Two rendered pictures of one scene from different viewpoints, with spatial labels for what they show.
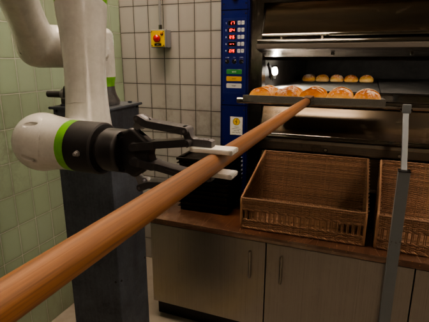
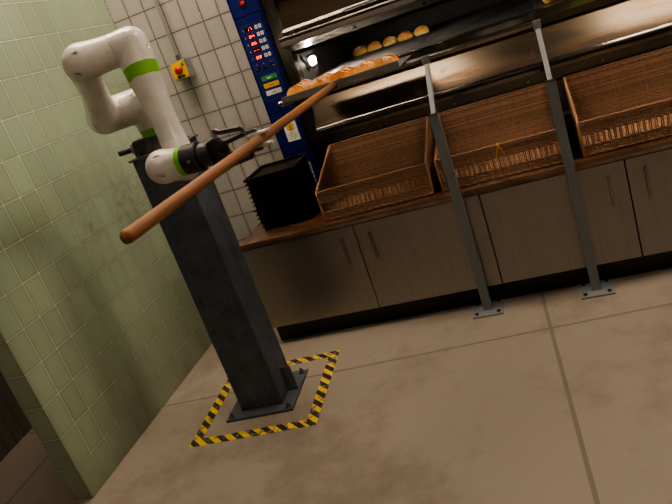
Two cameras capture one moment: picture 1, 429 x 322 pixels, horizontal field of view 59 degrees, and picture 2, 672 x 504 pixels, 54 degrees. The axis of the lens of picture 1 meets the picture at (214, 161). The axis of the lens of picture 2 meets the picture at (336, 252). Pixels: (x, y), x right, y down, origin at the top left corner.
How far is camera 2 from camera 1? 1.42 m
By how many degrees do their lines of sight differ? 4
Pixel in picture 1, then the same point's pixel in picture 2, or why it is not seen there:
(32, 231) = (133, 297)
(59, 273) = (219, 168)
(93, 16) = (158, 84)
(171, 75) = (206, 103)
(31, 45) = (105, 117)
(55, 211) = (145, 276)
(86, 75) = (168, 121)
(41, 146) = (166, 166)
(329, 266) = (411, 223)
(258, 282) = (360, 265)
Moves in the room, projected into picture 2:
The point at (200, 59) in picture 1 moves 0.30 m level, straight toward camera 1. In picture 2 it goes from (231, 76) to (231, 78)
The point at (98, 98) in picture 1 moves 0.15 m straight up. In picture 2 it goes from (180, 133) to (162, 89)
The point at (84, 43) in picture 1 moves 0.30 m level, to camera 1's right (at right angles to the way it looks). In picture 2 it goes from (160, 102) to (246, 71)
